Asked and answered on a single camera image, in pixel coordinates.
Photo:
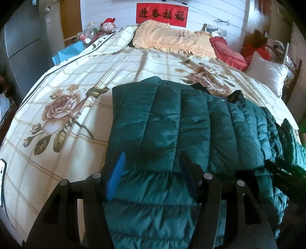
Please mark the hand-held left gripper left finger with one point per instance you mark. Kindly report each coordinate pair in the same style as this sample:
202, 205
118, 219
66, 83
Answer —
116, 177

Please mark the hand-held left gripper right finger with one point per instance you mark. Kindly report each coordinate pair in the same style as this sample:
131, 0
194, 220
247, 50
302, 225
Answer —
191, 182

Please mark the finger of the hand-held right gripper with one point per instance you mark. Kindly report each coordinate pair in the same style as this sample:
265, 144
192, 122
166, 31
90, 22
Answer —
284, 178

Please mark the dark green puffer jacket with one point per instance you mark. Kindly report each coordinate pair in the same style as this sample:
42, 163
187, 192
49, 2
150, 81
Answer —
181, 119

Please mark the floral checked bed sheet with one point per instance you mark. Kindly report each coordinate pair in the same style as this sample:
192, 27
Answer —
71, 79

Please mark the white pillow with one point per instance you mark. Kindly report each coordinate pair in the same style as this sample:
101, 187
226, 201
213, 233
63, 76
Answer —
266, 71

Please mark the wooden chair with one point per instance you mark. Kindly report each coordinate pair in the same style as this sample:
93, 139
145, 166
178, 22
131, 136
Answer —
292, 69

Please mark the blue bag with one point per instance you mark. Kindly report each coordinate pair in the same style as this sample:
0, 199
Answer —
68, 53

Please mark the white plastic bag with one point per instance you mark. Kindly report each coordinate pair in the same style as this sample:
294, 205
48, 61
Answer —
4, 105

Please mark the red ruffled pillow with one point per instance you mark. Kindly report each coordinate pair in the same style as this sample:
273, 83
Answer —
229, 53

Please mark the red cloth bundle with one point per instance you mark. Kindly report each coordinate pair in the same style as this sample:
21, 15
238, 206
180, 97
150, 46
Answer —
255, 46

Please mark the beige ruffled pillow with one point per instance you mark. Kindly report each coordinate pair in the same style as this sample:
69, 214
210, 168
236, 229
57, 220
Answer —
172, 38

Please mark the pile of small toys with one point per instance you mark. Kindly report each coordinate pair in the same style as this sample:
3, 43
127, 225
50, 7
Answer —
89, 33

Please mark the plush toy with red hat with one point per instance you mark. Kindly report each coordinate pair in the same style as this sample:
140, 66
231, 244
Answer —
108, 25

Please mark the wooden door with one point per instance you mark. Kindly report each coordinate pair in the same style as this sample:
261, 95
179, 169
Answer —
70, 21

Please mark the grey wardrobe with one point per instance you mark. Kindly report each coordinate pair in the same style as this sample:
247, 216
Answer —
26, 40

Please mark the red wall banner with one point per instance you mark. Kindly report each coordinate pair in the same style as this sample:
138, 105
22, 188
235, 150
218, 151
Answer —
162, 13

